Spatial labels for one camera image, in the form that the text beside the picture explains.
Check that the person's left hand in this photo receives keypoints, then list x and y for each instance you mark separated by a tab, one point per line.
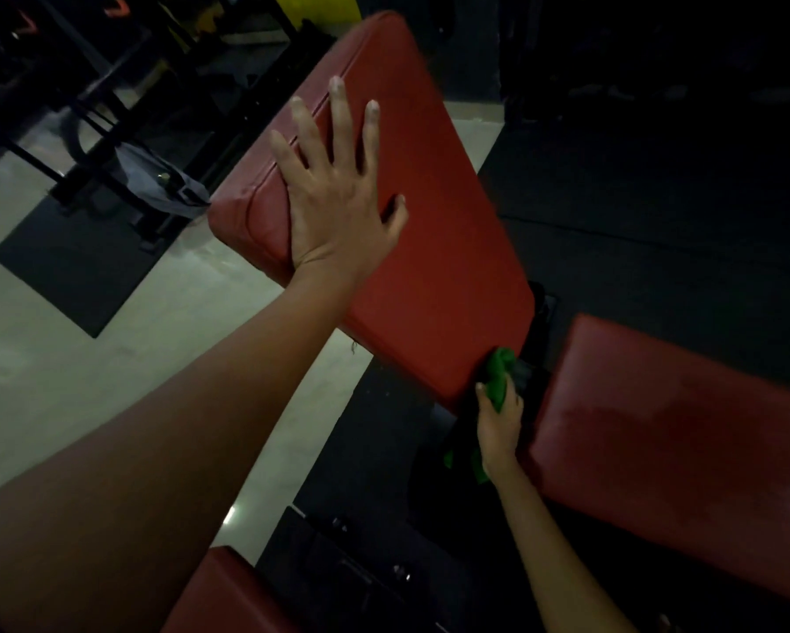
332	217

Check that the person's right hand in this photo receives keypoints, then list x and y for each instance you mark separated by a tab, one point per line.
498	435

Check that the person's left middle finger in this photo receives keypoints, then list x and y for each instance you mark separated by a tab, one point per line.
340	121

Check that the person's left little finger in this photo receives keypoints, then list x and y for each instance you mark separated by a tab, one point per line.
286	154

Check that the person's left thumb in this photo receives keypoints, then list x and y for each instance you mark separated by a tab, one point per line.
396	214

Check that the person's right thumb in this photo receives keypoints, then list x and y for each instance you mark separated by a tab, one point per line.
482	396

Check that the green cleaning cloth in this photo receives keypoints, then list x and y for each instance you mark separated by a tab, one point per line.
500	369

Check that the red bench backrest pad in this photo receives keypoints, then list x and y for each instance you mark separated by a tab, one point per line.
447	243

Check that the person's right forearm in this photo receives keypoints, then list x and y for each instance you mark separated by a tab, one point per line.
553	560

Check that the person's left forearm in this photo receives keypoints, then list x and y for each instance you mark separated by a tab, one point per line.
170	454

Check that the yellow panel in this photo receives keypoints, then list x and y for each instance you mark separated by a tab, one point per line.
315	7

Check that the grey cloth bag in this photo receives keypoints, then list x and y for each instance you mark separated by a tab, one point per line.
154	181

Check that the red bench seat pad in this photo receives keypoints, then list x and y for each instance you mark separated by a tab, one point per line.
685	441

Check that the black rubber floor mat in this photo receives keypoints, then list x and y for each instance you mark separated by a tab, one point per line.
78	263

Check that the small red padded cushion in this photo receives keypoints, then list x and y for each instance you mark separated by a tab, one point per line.
226	596

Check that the black gym machine frame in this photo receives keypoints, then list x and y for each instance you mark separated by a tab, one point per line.
144	92

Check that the black bench frame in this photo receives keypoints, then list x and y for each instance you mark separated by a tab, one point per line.
348	573

